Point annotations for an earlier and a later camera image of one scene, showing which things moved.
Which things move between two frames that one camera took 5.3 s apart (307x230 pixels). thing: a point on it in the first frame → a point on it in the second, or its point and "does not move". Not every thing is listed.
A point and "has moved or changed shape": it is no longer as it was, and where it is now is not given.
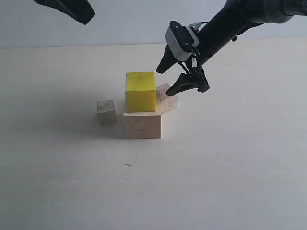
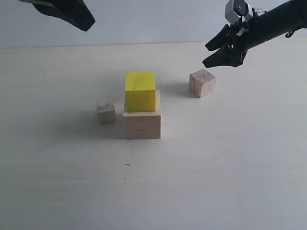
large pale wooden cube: [142, 125] does not move
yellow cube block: [140, 92] does not move
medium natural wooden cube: [165, 103] has moved or changed shape
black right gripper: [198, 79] → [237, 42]
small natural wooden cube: [105, 109] does not move
